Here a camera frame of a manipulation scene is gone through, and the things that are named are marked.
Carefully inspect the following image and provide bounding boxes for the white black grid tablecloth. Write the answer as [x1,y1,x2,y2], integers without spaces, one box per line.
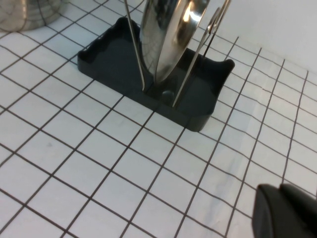
[0,0,317,238]

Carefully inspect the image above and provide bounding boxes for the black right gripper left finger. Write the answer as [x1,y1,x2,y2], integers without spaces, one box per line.
[252,184,288,238]

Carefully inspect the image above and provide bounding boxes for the wire lid rack dark tray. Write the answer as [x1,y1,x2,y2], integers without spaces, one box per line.
[77,0,235,132]

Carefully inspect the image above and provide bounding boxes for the stainless steel pot black handles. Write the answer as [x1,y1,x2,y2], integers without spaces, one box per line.
[0,0,62,32]

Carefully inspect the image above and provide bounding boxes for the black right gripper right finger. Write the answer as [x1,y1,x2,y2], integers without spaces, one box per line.
[279,183,317,238]

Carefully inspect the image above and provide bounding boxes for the stainless steel lid black knob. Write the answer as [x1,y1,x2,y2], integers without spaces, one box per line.
[140,0,232,82]

